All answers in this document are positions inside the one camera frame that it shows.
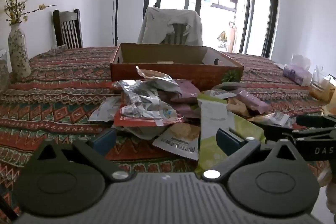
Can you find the glass cup with drink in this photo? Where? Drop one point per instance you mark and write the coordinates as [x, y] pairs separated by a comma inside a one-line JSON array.
[[321, 87]]

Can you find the jacket-covered chair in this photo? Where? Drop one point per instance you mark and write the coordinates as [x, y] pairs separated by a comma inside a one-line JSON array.
[[178, 33]]

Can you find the black sliding door frame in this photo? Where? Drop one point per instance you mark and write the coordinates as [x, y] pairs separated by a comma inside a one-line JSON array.
[[273, 3]]

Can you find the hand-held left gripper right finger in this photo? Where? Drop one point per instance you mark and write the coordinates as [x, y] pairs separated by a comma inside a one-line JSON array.
[[226, 140]]

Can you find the dark wooden chair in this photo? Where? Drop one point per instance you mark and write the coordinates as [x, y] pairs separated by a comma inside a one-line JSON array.
[[68, 29]]

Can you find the floral ceramic vase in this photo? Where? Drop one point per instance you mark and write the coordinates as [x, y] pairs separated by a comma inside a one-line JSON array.
[[18, 56]]

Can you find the clear glass jar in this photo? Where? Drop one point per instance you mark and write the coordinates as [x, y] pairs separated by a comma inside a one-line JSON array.
[[4, 74]]

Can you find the purple tissue pack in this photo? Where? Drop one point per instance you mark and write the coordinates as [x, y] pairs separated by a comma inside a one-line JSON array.
[[296, 73]]

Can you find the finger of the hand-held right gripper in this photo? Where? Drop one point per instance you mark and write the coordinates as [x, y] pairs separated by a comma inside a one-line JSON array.
[[275, 130], [315, 120]]

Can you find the beige draped jacket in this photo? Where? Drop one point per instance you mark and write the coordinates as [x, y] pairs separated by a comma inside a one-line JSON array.
[[157, 24]]

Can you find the orange cardboard box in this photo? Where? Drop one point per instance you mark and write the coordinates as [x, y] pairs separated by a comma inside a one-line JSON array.
[[162, 74]]

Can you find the long green snack packet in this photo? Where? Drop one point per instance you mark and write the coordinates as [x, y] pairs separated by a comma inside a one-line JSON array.
[[212, 119]]

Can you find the pile of snack packets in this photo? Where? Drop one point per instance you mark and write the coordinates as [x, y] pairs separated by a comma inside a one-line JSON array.
[[147, 108]]

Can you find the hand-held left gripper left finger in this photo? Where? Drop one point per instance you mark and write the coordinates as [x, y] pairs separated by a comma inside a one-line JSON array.
[[105, 140]]

